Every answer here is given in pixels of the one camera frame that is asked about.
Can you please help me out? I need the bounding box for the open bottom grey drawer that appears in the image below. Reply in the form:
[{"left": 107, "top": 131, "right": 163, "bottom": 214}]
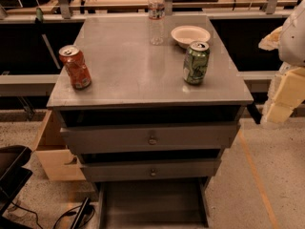
[{"left": 97, "top": 178, "right": 209, "bottom": 229}]

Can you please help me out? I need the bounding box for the black floor cable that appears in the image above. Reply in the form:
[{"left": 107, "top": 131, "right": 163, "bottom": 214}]
[{"left": 9, "top": 197, "right": 96, "bottom": 229}]

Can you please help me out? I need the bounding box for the clear plastic water bottle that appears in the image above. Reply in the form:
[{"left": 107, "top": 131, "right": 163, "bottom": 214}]
[{"left": 148, "top": 0, "right": 165, "bottom": 45}]

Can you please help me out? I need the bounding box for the green soda can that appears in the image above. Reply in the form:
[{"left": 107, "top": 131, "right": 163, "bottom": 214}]
[{"left": 183, "top": 41, "right": 210, "bottom": 85}]

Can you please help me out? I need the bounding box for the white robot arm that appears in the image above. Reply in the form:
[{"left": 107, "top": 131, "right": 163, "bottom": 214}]
[{"left": 258, "top": 1, "right": 305, "bottom": 123}]

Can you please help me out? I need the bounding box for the grey metal drawer cabinet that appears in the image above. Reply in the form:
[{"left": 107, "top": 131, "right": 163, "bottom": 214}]
[{"left": 46, "top": 13, "right": 254, "bottom": 229}]

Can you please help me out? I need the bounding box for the middle grey drawer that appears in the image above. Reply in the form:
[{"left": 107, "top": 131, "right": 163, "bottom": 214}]
[{"left": 80, "top": 158, "right": 221, "bottom": 182}]

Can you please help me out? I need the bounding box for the white paper bowl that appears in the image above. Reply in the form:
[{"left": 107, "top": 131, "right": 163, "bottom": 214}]
[{"left": 171, "top": 26, "right": 211, "bottom": 49}]

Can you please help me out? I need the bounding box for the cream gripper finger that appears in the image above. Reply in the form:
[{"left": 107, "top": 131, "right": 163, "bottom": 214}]
[
  {"left": 263, "top": 67, "right": 305, "bottom": 123},
  {"left": 258, "top": 27, "right": 282, "bottom": 51}
]

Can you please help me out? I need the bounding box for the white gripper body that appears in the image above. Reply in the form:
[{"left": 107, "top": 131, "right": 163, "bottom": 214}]
[{"left": 268, "top": 62, "right": 300, "bottom": 108}]

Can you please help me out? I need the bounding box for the red coke can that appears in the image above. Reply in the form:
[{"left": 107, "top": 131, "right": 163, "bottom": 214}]
[{"left": 59, "top": 45, "right": 92, "bottom": 90}]

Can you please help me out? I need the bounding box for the top grey drawer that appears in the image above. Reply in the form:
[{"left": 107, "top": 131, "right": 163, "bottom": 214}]
[{"left": 60, "top": 122, "right": 240, "bottom": 155}]

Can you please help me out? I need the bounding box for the black chair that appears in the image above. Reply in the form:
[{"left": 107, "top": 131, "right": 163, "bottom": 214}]
[{"left": 0, "top": 145, "right": 32, "bottom": 229}]

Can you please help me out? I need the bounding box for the light wooden box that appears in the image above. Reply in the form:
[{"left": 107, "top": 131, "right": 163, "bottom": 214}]
[{"left": 32, "top": 110, "right": 85, "bottom": 181}]

